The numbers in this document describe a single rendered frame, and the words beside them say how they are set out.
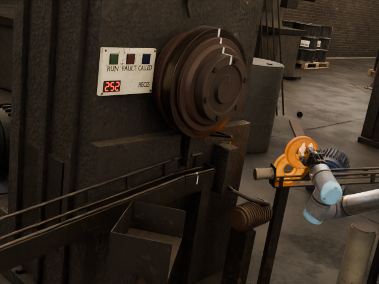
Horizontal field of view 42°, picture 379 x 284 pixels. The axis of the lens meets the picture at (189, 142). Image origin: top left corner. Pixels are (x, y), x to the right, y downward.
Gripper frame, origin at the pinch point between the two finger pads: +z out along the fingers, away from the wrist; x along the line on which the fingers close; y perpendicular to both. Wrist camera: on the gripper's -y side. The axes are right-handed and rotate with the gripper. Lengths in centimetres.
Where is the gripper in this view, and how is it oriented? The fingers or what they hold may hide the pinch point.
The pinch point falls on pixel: (302, 148)
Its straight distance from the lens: 240.3
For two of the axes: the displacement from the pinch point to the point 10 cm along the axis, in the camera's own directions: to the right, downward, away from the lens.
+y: 1.7, -8.2, -5.4
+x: -9.8, -0.6, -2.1
